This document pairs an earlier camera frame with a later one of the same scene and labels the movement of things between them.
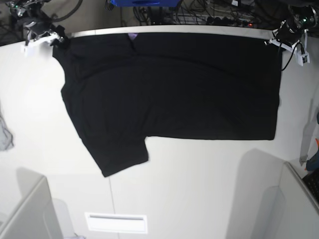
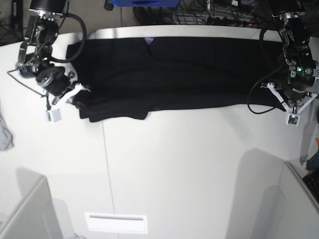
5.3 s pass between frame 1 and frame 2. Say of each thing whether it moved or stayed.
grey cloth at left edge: stayed
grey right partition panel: stayed
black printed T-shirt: moved
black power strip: stayed
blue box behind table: stayed
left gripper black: moved
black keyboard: stayed
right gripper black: moved
